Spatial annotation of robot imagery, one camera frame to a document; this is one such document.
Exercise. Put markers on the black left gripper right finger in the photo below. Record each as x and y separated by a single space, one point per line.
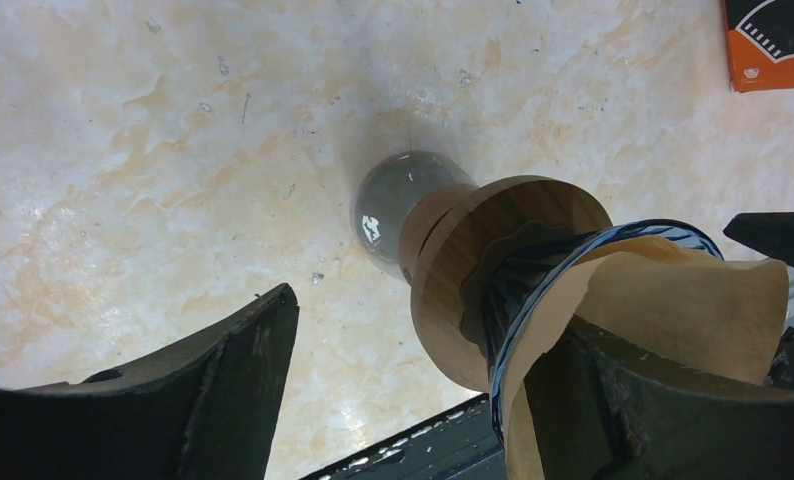
604 408

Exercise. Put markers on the brown paper coffee filter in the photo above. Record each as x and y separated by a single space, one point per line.
719 317

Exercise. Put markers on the coffee filter box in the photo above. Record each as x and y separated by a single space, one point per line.
760 44

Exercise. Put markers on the blue glass dripper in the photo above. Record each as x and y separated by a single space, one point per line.
523 277

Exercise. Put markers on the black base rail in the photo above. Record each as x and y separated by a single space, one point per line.
458 443

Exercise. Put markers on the clear glass carafe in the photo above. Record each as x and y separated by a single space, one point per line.
390 191

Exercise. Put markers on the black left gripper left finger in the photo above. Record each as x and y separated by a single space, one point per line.
203 407

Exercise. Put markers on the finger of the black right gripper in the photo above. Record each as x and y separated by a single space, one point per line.
769 233

